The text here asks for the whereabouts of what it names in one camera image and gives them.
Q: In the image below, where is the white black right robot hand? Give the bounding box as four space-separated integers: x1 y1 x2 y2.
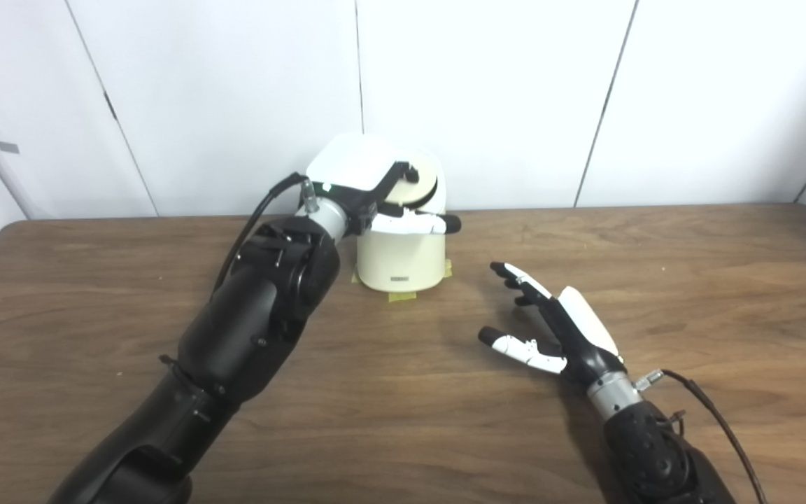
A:
479 262 626 384

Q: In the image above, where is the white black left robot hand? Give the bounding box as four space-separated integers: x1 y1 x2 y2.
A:
303 132 461 237

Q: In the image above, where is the round cream bin lid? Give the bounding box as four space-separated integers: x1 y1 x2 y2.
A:
383 150 440 209

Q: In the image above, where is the cream-colored plastic bin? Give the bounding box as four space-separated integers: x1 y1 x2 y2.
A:
354 148 447 293

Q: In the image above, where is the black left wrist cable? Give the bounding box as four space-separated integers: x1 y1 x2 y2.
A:
211 172 320 295

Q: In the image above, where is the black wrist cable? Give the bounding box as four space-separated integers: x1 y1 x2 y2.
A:
634 369 768 504
211 172 320 295

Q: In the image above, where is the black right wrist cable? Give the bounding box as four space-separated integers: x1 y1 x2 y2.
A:
634 369 768 504

